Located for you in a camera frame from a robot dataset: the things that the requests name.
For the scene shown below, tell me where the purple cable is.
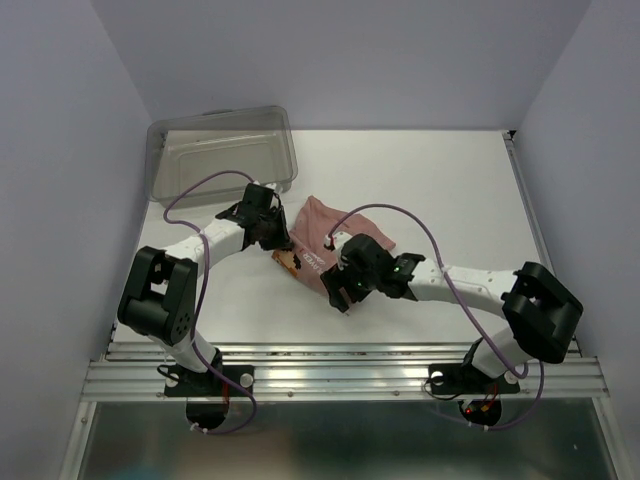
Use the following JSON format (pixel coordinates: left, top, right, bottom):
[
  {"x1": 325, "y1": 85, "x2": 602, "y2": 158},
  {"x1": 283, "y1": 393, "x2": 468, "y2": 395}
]
[
  {"x1": 324, "y1": 202, "x2": 546, "y2": 432},
  {"x1": 162, "y1": 170, "x2": 259, "y2": 435}
]

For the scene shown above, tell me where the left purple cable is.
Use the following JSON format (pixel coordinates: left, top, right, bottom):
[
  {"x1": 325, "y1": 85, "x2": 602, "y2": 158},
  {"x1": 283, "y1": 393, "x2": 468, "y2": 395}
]
[{"x1": 162, "y1": 170, "x2": 259, "y2": 435}]

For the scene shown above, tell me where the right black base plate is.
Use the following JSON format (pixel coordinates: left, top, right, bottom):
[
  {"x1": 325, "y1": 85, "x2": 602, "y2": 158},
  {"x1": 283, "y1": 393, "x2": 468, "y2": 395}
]
[{"x1": 425, "y1": 363, "x2": 520, "y2": 397}]

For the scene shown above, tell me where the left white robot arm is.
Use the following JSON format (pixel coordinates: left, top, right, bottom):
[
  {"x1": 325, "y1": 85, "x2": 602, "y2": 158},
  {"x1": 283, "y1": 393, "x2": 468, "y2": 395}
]
[{"x1": 117, "y1": 183, "x2": 293, "y2": 394}]

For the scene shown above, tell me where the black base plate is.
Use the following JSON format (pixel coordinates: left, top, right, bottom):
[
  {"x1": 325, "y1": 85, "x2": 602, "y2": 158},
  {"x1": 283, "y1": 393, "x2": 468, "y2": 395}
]
[
  {"x1": 156, "y1": 364, "x2": 255, "y2": 398},
  {"x1": 425, "y1": 363, "x2": 520, "y2": 397}
]

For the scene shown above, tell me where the clear plastic bin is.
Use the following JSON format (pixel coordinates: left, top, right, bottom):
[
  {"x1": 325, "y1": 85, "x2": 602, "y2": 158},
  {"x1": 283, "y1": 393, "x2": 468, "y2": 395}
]
[{"x1": 145, "y1": 106, "x2": 298, "y2": 208}]

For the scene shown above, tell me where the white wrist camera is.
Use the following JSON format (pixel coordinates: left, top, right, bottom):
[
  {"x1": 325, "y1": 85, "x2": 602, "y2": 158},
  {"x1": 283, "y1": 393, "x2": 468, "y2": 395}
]
[
  {"x1": 254, "y1": 181, "x2": 282, "y2": 194},
  {"x1": 323, "y1": 231, "x2": 352, "y2": 269}
]

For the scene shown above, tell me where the pink t shirt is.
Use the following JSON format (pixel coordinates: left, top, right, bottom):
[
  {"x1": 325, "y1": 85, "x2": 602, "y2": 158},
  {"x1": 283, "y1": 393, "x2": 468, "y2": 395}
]
[{"x1": 272, "y1": 196, "x2": 395, "y2": 300}]

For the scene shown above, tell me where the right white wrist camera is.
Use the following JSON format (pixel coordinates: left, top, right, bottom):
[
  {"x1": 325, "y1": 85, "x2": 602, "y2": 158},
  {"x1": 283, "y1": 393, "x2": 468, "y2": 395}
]
[{"x1": 323, "y1": 231, "x2": 352, "y2": 269}]

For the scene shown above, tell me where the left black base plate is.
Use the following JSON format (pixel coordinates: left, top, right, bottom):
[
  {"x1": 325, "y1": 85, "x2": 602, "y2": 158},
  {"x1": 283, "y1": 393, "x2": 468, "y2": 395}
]
[{"x1": 156, "y1": 364, "x2": 255, "y2": 398}]

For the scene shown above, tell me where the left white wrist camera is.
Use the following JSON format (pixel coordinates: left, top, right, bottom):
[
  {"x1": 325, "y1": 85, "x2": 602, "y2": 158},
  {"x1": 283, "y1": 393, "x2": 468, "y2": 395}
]
[{"x1": 254, "y1": 181, "x2": 282, "y2": 194}]

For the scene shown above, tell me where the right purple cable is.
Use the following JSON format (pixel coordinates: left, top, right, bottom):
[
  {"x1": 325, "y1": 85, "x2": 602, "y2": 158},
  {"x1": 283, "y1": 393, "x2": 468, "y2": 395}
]
[{"x1": 324, "y1": 202, "x2": 546, "y2": 432}]

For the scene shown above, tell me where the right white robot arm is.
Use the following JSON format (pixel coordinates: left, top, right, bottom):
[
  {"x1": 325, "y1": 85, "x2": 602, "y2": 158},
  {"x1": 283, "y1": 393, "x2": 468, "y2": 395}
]
[{"x1": 321, "y1": 232, "x2": 584, "y2": 393}]

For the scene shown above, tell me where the aluminium rail frame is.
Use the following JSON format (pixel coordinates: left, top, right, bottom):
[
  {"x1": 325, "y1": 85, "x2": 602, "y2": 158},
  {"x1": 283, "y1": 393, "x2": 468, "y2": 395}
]
[{"x1": 79, "y1": 130, "x2": 612, "y2": 401}]

